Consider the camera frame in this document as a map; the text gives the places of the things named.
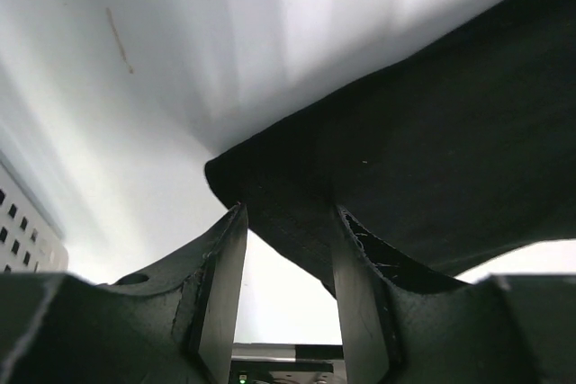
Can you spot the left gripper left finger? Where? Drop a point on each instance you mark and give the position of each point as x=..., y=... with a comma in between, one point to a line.
x=171, y=322

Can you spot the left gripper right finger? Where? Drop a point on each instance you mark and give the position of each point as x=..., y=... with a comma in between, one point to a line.
x=402, y=322

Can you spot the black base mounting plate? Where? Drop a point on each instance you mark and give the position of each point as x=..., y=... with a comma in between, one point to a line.
x=287, y=363

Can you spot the plain black t-shirt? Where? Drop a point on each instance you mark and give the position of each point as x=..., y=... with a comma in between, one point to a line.
x=457, y=154

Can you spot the white plastic basket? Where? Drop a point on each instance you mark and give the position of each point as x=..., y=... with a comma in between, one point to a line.
x=30, y=242

